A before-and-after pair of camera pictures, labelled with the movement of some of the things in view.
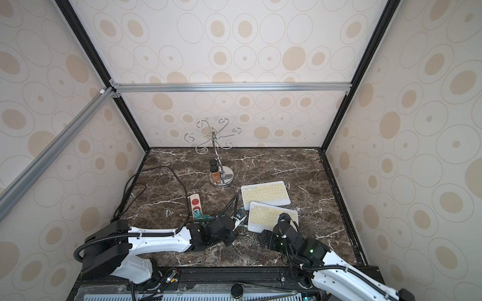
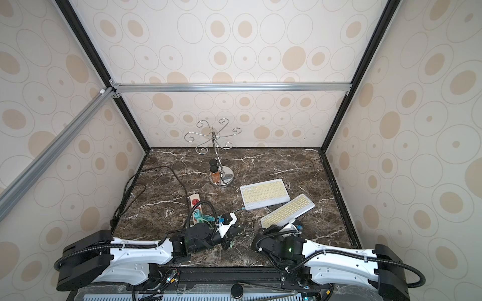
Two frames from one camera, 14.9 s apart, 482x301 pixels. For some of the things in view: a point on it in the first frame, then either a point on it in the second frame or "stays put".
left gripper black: (232, 240) stays put
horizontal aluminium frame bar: (282, 86) stays put
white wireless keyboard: (262, 216) to (288, 212)
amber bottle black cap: (215, 174) stays put
